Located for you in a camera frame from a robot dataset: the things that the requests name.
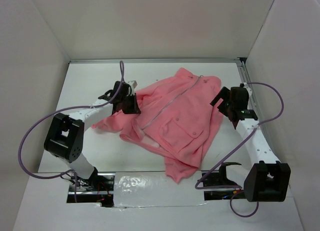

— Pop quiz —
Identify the pink zip jacket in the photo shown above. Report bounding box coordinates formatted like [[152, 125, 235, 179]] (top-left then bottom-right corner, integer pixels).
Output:
[[93, 68, 223, 183]]

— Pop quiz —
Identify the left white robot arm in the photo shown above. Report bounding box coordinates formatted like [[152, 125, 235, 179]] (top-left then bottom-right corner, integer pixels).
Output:
[[44, 80, 141, 191]]

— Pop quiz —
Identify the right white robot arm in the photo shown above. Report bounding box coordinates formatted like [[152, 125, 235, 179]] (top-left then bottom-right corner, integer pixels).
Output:
[[210, 84, 291, 202]]

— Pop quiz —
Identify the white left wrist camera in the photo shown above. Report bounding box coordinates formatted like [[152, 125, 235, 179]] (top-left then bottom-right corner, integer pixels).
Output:
[[127, 80, 138, 96]]

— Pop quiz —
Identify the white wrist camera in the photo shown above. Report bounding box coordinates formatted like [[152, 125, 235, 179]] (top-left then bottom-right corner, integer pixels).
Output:
[[127, 80, 138, 96], [239, 82, 253, 97]]

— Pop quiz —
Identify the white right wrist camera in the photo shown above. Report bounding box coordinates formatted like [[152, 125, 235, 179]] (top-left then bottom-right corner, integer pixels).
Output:
[[239, 82, 253, 97]]

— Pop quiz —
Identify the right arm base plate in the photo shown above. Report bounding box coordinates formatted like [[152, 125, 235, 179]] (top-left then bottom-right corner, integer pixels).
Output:
[[199, 171, 245, 201]]

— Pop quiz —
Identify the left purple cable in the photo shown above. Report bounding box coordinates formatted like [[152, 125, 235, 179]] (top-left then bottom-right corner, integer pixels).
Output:
[[18, 60, 126, 204]]

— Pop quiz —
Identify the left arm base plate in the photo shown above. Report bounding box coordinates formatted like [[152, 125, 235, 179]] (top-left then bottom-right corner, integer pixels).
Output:
[[63, 173, 115, 208]]

